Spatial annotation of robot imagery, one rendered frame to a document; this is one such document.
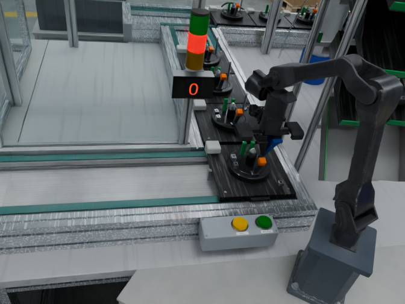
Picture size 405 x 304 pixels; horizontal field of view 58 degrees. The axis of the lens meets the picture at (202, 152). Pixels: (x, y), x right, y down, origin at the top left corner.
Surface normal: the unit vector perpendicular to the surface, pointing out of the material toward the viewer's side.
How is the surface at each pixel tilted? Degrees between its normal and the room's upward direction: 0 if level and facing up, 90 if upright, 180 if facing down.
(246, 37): 90
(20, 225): 0
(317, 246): 0
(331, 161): 45
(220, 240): 90
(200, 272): 0
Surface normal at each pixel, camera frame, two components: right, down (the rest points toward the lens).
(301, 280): -0.93, 0.13
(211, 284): 0.12, -0.77
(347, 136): 0.10, -0.09
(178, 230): 0.18, 0.65
